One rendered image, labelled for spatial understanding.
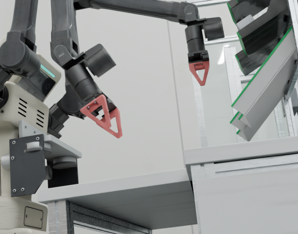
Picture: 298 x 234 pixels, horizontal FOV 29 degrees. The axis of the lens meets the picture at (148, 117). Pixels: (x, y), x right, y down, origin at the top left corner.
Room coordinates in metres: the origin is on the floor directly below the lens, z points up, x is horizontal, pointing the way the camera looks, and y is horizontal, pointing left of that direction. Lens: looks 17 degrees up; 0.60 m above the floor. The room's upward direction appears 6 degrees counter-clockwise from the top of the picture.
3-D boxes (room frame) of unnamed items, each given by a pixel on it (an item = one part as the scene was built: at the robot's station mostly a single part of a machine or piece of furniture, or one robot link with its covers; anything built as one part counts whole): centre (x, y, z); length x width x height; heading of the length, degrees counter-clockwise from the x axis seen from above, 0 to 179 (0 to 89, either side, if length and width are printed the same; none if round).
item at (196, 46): (1.78, -0.18, 1.35); 0.10 x 0.07 x 0.07; 175
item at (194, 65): (1.79, -0.18, 1.28); 0.07 x 0.07 x 0.09; 85
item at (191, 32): (1.78, -0.18, 1.41); 0.07 x 0.06 x 0.07; 81
